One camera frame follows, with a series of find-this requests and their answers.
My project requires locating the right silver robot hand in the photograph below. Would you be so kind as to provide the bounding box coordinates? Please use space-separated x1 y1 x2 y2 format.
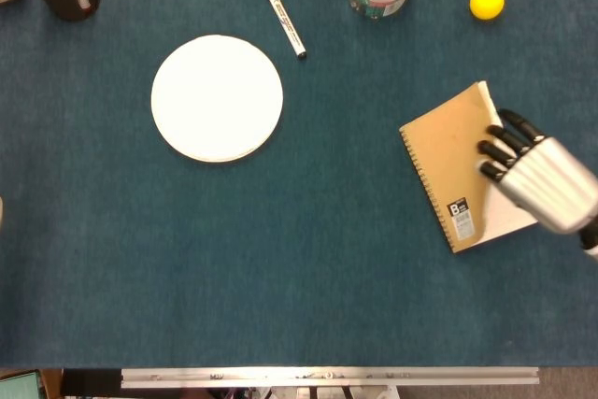
475 107 598 235

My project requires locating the kraft spiral notebook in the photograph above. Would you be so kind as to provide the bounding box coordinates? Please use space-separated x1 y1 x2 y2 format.
398 80 543 255

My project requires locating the yellow foam ball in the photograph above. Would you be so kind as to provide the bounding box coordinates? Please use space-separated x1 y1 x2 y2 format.
469 0 506 21

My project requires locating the blue felt table cloth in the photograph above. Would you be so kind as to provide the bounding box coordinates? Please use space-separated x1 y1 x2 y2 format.
0 0 598 369

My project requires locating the black-capped whiteboard marker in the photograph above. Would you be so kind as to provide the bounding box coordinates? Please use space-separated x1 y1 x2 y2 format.
261 0 308 61

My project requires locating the white round plate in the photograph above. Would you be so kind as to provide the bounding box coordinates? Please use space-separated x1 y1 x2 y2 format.
149 34 285 164

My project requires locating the green screen device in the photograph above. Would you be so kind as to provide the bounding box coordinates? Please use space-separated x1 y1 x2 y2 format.
0 370 43 399

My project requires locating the aluminium table edge rail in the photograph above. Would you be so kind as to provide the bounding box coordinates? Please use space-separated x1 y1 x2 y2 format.
120 366 541 390

